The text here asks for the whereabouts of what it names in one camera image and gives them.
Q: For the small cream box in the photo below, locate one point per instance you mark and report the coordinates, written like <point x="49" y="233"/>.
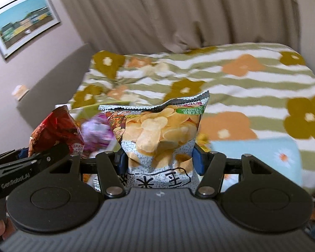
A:
<point x="19" y="92"/>

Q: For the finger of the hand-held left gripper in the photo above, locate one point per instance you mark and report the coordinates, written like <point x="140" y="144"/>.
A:
<point x="22" y="153"/>
<point x="48" y="157"/>

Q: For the green striped floral blanket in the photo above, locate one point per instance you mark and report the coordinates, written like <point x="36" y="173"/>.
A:
<point x="225" y="92"/>

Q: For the beige curtain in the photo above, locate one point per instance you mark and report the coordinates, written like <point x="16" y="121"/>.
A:
<point x="160" y="10"/>

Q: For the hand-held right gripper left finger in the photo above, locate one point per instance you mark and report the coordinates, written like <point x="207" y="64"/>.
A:
<point x="122" y="162"/>

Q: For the light blue daisy cloth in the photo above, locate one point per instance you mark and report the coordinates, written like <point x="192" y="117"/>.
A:
<point x="252" y="157"/>

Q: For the purple snack packet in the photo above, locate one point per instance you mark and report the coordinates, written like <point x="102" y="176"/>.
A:
<point x="97" y="134"/>

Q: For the red snack packet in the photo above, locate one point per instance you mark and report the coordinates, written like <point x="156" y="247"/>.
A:
<point x="55" y="128"/>

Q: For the potato chips packet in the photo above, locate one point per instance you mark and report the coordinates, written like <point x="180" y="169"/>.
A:
<point x="152" y="131"/>

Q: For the grey headboard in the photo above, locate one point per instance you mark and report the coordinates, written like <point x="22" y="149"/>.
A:
<point x="55" y="78"/>

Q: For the framed wall picture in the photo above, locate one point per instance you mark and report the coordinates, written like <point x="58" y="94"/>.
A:
<point x="23" y="23"/>

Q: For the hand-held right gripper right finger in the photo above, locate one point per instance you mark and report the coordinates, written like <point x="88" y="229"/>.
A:
<point x="199" y="160"/>

